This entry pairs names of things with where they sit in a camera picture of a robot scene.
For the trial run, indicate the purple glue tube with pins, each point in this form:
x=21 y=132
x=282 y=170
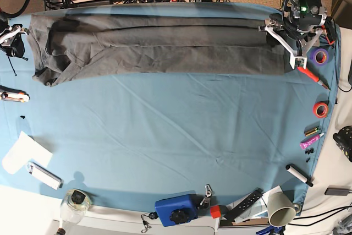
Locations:
x=311 y=140

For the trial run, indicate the white labelled box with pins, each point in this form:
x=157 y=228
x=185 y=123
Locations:
x=44 y=176

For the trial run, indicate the grey green mug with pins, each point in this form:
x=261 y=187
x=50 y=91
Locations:
x=281 y=211

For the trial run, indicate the purple tape roll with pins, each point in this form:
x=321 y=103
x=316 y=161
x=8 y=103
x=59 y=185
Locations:
x=319 y=57

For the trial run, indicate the silver carabiner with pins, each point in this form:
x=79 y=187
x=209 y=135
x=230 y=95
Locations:
x=208 y=191

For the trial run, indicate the red cube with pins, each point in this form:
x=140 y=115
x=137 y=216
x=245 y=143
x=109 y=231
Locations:
x=216 y=211

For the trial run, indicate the blue box with black knob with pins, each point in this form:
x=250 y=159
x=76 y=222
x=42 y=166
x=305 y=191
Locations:
x=177 y=210

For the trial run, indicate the black cable ties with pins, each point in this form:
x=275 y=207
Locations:
x=10 y=62

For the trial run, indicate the gold battery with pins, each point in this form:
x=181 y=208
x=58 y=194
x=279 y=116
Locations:
x=311 y=131

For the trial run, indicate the orange handle screwdriver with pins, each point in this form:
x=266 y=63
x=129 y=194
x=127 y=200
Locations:
x=311 y=75

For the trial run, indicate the orange tape roll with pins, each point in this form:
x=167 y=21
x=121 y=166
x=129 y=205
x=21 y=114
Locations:
x=320 y=109

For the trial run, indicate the white paper sheet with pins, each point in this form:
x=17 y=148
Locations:
x=28 y=149

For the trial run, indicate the translucent plastic cup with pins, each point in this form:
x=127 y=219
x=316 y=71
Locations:
x=10 y=162

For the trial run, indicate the orange black utility knife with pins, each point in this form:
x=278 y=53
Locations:
x=14 y=95

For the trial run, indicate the white marker black cap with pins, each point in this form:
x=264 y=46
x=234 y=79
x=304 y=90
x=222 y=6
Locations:
x=294 y=171

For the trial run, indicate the grey T-shirt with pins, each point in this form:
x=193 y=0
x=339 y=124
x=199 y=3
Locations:
x=86 y=46

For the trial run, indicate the orange black tool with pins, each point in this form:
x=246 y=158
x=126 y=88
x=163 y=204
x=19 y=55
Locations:
x=330 y=30

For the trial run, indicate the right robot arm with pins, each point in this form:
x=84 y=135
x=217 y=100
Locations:
x=6 y=16

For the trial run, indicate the clear glass bottle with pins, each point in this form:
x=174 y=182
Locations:
x=74 y=207

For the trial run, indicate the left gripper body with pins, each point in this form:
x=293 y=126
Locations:
x=301 y=28

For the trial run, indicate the black remote control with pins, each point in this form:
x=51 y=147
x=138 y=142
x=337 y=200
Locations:
x=243 y=205

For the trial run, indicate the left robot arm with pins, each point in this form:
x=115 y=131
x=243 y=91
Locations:
x=314 y=7

